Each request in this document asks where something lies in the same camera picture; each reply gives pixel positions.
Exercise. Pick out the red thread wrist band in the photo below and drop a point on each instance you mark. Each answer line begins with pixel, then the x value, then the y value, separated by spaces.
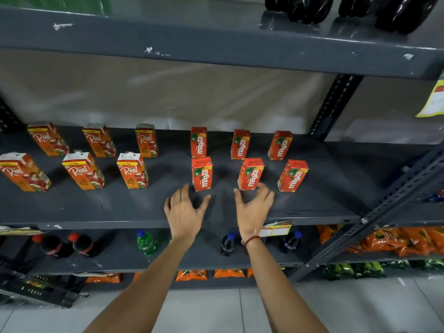
pixel 251 239

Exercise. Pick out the person's right hand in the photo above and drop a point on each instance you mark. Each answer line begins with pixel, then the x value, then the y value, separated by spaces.
pixel 253 216

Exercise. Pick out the person's left hand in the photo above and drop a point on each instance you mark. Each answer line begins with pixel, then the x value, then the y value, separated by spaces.
pixel 182 216

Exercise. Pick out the dark cola bottle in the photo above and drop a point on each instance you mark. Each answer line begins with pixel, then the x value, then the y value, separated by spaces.
pixel 275 2
pixel 310 8
pixel 355 5
pixel 406 12

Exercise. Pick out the dark bottle with blue cap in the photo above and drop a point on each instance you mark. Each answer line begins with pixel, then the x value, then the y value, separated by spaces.
pixel 228 244
pixel 289 242

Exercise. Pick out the group of red mango cartons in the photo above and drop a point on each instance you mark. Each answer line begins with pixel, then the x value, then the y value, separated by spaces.
pixel 202 175

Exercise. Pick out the person's left forearm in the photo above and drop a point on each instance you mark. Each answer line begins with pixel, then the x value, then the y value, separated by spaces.
pixel 145 291

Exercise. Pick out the pile of orange snack packets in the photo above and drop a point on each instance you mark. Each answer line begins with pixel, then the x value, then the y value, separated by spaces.
pixel 399 241

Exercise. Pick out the person's right forearm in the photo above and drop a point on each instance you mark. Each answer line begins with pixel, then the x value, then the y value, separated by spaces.
pixel 277 291

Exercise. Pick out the yellow hanging price label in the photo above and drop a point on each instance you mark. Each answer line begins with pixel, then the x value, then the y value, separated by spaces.
pixel 433 100

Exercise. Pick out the person's right thumb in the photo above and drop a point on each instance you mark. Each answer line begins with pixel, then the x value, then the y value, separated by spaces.
pixel 238 199

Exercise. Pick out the row of green snack packets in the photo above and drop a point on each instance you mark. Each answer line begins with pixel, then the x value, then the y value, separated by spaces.
pixel 353 269

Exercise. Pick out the row of green bottles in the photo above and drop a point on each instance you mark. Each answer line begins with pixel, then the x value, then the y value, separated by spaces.
pixel 52 3

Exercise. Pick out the grey metal shelf rack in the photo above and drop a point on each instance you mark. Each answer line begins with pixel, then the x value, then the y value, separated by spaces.
pixel 242 43
pixel 395 169

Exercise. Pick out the group of white-topped juice cartons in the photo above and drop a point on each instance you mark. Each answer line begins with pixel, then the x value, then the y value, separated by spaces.
pixel 83 171

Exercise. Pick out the person's left thumb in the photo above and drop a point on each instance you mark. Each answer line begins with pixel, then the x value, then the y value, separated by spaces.
pixel 204 203

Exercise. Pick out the red-capped cola bottle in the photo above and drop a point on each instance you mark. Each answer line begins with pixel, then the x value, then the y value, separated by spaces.
pixel 84 245
pixel 52 246

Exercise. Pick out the orange snack packet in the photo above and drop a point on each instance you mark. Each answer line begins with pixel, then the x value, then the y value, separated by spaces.
pixel 228 273
pixel 103 278
pixel 250 272
pixel 191 275

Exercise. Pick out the yellow shelf edge label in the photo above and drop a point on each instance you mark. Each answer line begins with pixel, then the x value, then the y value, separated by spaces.
pixel 275 228
pixel 17 231

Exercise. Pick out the green bottle with blue cap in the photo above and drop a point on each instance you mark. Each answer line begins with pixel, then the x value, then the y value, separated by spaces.
pixel 146 242

